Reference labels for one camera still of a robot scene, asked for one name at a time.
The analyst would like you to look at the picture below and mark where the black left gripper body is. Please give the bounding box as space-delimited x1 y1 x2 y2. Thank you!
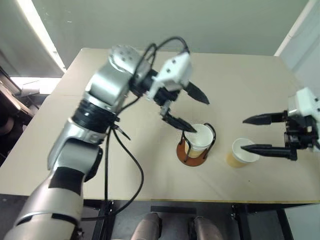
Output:
152 86 181 115

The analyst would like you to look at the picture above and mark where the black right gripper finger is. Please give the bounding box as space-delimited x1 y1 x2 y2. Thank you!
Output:
242 110 289 125
240 143 298 162

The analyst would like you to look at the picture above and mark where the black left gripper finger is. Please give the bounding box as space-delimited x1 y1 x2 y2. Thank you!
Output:
161 109 198 133
185 80 211 105

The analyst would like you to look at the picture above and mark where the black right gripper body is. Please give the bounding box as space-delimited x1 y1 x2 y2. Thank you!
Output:
284 109 320 151

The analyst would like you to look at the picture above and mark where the white paper cup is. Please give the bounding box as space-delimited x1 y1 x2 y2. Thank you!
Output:
184 139 209 160
189 123 215 151
225 137 261 169

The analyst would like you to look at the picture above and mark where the grey cabinet panel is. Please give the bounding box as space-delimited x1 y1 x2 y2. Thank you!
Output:
283 202 320 240

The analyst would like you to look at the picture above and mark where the dark rounded grey shape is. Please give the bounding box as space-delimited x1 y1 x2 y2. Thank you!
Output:
130 211 164 240
191 215 225 240

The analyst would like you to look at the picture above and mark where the dark furniture clutter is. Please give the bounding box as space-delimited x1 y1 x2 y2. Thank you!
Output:
0 51 41 157

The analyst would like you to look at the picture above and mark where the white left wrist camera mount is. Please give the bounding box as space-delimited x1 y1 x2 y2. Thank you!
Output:
146 51 194 101

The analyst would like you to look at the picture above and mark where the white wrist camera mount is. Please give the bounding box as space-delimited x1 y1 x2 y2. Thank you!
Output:
287 86 320 121
146 51 194 101

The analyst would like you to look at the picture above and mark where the brown wire cup holder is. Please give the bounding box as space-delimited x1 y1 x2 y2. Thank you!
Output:
176 122 217 167

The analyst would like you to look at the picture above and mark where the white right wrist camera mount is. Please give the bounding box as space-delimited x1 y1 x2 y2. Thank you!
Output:
287 86 320 121

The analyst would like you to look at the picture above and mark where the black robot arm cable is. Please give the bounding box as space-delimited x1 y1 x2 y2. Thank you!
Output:
81 36 191 221
101 43 158 204

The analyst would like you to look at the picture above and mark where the black metal table frame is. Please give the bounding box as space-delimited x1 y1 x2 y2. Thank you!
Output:
82 199 312 240

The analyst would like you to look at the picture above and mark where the white corner post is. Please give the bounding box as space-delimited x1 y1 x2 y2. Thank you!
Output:
273 0 320 58

